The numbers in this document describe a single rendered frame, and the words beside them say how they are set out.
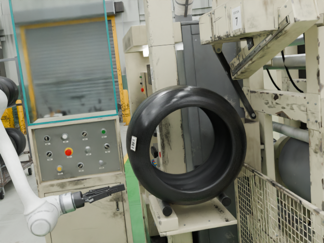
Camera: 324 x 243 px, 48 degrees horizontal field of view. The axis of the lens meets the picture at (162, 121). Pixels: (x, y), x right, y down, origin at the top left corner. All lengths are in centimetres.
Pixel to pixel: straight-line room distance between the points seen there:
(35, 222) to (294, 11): 124
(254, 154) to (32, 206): 117
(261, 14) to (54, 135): 148
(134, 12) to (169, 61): 900
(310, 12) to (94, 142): 151
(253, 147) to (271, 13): 85
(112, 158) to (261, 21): 137
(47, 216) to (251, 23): 108
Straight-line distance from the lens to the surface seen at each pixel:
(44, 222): 157
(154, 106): 160
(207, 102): 163
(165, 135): 199
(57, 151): 240
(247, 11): 143
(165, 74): 196
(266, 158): 214
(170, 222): 172
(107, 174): 239
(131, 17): 1093
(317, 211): 142
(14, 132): 613
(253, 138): 206
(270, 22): 146
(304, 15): 141
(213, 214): 188
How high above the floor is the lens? 155
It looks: 9 degrees down
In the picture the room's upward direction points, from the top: 6 degrees counter-clockwise
